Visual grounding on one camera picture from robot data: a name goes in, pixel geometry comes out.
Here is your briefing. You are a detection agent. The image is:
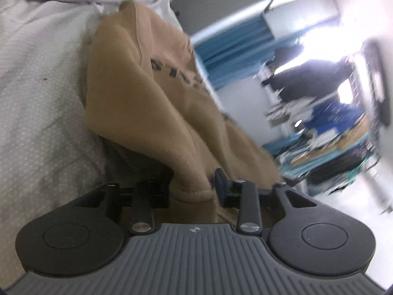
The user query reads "grey wardrobe cabinet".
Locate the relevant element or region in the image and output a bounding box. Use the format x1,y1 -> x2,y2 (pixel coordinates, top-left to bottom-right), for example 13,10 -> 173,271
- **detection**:
170,0 -> 289,37

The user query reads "large black hanging jacket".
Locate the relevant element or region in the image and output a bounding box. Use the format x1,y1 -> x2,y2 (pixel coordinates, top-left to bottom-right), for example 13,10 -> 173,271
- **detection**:
261,60 -> 353,103

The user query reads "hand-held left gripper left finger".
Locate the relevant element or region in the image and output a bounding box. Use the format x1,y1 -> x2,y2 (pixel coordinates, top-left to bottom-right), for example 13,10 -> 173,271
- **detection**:
66,180 -> 171,235

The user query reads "white ribbed quilt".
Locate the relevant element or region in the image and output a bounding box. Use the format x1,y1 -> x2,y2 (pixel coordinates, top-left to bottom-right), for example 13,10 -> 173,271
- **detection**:
90,0 -> 181,28

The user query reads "small dark hanging garment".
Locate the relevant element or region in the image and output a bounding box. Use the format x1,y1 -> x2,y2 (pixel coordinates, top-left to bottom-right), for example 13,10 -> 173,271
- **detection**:
269,47 -> 305,69

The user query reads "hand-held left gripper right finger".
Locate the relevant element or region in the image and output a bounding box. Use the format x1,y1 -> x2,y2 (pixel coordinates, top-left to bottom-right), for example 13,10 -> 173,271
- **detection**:
214,168 -> 321,235

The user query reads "tan hooded sweatshirt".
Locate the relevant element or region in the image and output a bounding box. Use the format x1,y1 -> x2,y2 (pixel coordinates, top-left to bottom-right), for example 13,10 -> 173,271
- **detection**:
80,0 -> 284,225

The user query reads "blue and white jacket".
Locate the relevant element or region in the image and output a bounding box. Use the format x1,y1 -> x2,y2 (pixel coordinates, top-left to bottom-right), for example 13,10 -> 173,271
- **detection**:
302,100 -> 369,135

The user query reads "blue curtain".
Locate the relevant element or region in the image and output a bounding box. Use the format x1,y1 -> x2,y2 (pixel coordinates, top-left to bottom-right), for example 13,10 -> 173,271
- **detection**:
191,17 -> 278,92

